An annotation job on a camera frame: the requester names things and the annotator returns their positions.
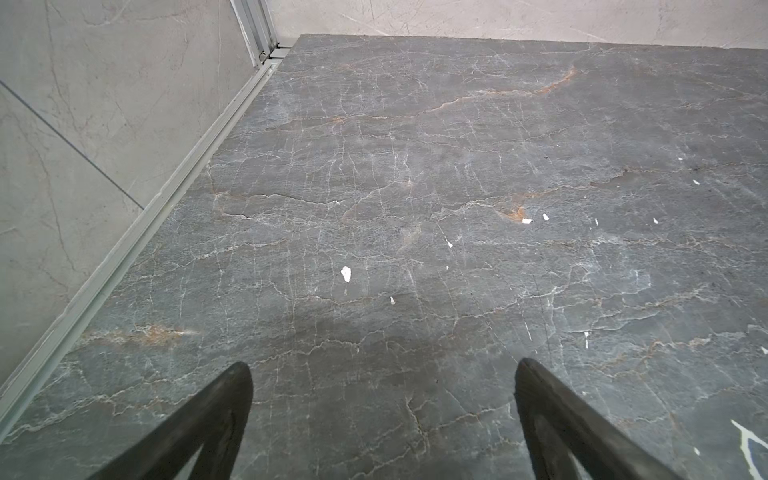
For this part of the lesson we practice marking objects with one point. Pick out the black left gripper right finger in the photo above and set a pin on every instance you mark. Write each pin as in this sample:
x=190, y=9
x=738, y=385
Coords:
x=564, y=434

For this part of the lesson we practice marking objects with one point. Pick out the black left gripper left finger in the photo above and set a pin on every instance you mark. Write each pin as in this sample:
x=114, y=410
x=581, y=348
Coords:
x=208, y=427

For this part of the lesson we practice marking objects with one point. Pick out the aluminium frame rail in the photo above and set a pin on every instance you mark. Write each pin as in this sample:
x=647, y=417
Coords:
x=108, y=108

